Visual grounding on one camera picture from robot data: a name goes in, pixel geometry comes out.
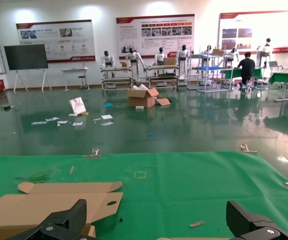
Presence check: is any green table cloth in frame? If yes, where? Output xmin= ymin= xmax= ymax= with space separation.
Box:
xmin=0 ymin=151 xmax=288 ymax=240

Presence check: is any large open shipping box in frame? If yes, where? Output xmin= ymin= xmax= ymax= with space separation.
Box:
xmin=126 ymin=84 xmax=171 ymax=109

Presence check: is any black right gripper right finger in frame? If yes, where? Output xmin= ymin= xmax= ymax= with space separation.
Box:
xmin=225 ymin=200 xmax=288 ymax=240

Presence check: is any grey metal rack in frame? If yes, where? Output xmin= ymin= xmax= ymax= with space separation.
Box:
xmin=187 ymin=52 xmax=234 ymax=93

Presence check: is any white desk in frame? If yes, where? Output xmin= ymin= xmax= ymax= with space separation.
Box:
xmin=61 ymin=67 xmax=91 ymax=93

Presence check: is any white paper bag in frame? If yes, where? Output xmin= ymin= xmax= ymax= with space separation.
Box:
xmin=69 ymin=97 xmax=87 ymax=116

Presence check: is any person in dark shirt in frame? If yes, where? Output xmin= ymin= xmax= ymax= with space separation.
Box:
xmin=236 ymin=51 xmax=256 ymax=92

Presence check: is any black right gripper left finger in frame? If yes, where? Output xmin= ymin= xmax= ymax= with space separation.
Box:
xmin=7 ymin=198 xmax=88 ymax=240

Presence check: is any green covered table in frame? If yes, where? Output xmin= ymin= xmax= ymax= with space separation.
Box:
xmin=268 ymin=71 xmax=288 ymax=103
xmin=220 ymin=67 xmax=263 ymax=92

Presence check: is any black screen on stand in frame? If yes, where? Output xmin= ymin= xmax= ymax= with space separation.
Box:
xmin=4 ymin=44 xmax=52 ymax=95

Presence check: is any white humanoid robot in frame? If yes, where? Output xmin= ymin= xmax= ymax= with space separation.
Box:
xmin=125 ymin=47 xmax=146 ymax=82
xmin=177 ymin=44 xmax=190 ymax=87
xmin=257 ymin=37 xmax=274 ymax=83
xmin=101 ymin=50 xmax=116 ymax=78
xmin=154 ymin=46 xmax=169 ymax=76
xmin=226 ymin=47 xmax=240 ymax=68
xmin=201 ymin=44 xmax=213 ymax=66

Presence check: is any black stool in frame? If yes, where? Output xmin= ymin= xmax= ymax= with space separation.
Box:
xmin=78 ymin=75 xmax=90 ymax=91

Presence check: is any red white wall info board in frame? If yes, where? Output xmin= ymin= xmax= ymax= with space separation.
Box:
xmin=116 ymin=14 xmax=195 ymax=59
xmin=16 ymin=19 xmax=96 ymax=64
xmin=218 ymin=10 xmax=288 ymax=55

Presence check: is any beige tube rack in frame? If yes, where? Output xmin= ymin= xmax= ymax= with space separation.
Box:
xmin=100 ymin=66 xmax=134 ymax=94
xmin=145 ymin=63 xmax=180 ymax=91

